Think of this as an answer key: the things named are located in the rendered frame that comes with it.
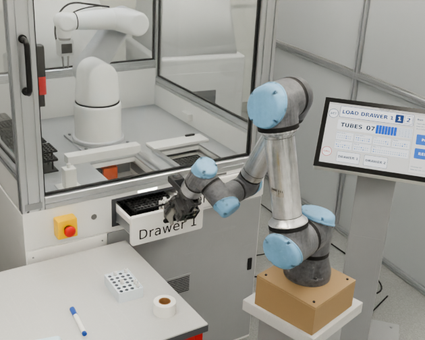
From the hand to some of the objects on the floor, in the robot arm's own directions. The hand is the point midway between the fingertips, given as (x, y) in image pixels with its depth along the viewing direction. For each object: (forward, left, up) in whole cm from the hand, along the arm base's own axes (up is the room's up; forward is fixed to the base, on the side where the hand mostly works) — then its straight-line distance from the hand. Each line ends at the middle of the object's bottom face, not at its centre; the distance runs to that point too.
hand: (170, 214), depth 227 cm
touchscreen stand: (-50, -83, -90) cm, 132 cm away
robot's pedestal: (-56, -2, -89) cm, 105 cm away
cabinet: (+54, -31, -94) cm, 112 cm away
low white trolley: (+1, +43, -92) cm, 101 cm away
